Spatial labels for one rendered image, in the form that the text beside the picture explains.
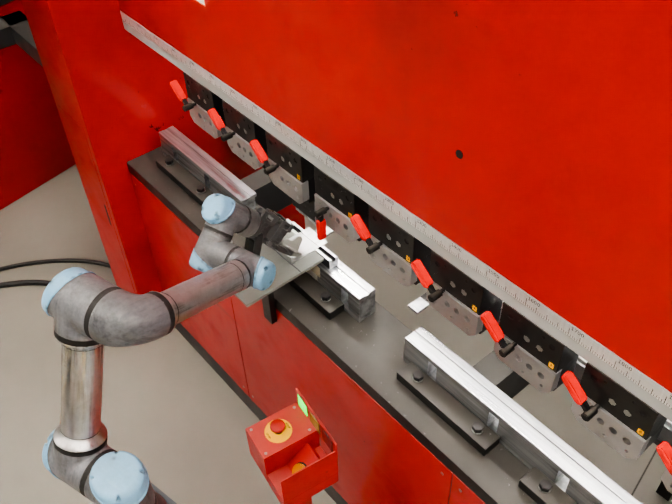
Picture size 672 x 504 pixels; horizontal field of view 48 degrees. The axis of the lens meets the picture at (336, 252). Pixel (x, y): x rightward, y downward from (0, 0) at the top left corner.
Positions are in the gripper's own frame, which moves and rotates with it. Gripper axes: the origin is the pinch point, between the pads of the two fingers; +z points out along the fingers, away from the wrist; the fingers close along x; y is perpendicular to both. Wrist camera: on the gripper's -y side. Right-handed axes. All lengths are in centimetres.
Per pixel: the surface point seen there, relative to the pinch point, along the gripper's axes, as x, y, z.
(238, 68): 20, 33, -34
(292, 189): -0.1, 15.2, -13.7
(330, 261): -10.5, 3.9, 4.6
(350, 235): -23.3, 14.9, -13.4
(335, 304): -17.1, -5.2, 9.0
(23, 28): 136, 3, -23
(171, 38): 54, 30, -30
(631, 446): -103, 16, -15
